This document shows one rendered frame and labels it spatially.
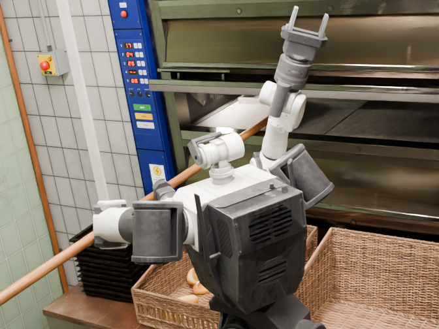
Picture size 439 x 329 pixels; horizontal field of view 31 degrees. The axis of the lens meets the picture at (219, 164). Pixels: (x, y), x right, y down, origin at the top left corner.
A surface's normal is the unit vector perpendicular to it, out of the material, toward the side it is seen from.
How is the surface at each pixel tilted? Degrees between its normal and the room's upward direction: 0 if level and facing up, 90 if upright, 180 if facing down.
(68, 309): 0
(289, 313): 45
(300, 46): 97
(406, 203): 70
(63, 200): 90
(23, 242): 90
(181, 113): 90
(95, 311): 0
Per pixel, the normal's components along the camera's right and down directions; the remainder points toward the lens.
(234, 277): -0.86, 0.29
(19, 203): 0.83, 0.08
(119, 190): -0.55, 0.37
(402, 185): -0.56, 0.03
